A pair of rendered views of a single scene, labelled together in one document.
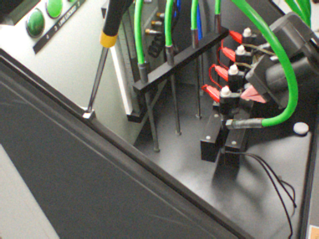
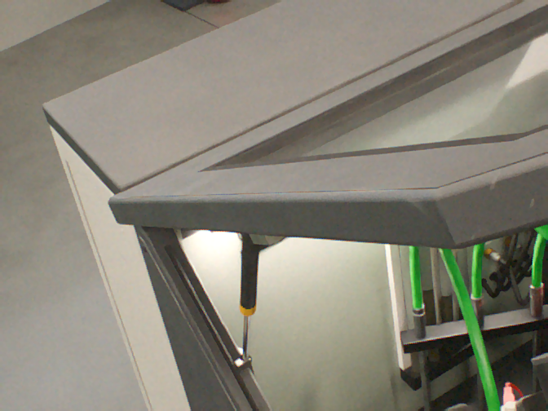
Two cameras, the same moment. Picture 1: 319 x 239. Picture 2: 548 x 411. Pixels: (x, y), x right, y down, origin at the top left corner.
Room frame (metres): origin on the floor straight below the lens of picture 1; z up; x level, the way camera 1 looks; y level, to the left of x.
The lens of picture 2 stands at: (-0.25, -0.52, 2.23)
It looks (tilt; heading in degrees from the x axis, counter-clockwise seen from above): 37 degrees down; 38
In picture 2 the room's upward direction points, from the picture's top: 11 degrees counter-clockwise
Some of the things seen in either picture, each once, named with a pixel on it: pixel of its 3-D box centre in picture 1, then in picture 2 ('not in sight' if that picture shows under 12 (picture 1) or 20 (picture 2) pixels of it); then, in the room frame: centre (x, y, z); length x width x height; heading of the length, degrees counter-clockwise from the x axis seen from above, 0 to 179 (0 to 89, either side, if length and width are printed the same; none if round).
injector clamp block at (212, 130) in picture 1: (234, 116); not in sight; (0.75, -0.21, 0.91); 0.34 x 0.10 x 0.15; 153
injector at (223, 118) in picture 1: (228, 125); not in sight; (0.64, -0.17, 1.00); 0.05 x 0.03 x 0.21; 63
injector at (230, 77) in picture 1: (236, 103); not in sight; (0.71, -0.20, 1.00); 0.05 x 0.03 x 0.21; 63
